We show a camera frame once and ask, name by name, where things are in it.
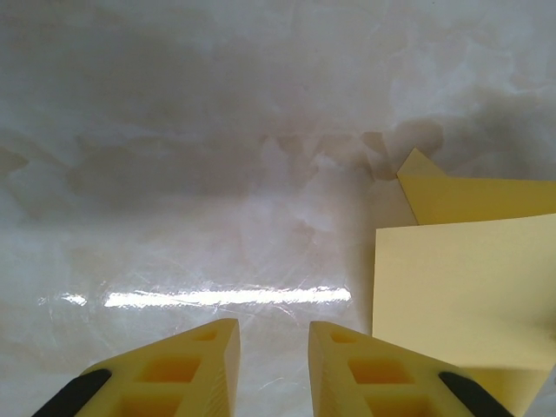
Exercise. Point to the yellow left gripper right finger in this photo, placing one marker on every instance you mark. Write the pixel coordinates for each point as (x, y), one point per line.
(373, 378)

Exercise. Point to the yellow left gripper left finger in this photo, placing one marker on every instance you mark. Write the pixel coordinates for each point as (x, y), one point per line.
(174, 373)

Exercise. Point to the pale yellow paper sheet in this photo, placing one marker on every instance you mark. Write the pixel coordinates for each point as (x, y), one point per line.
(456, 282)

